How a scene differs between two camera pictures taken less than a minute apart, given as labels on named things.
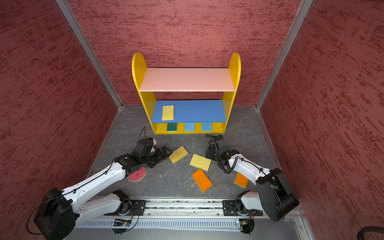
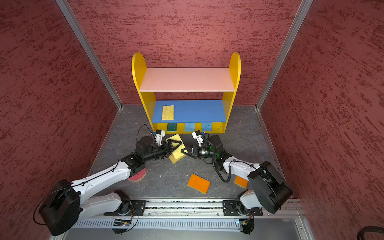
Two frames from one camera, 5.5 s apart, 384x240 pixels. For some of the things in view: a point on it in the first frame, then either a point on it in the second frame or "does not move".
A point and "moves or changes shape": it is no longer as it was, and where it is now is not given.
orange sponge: x=241 y=180 does not move
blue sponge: x=189 y=127 does not move
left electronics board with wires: x=120 y=226 does not move
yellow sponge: x=200 y=162 → x=177 y=154
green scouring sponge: x=172 y=127 does not move
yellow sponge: x=168 y=112 does not move
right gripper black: x=209 y=153 → x=195 y=151
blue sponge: x=207 y=126 does not move
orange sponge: x=202 y=180 moves or changes shape
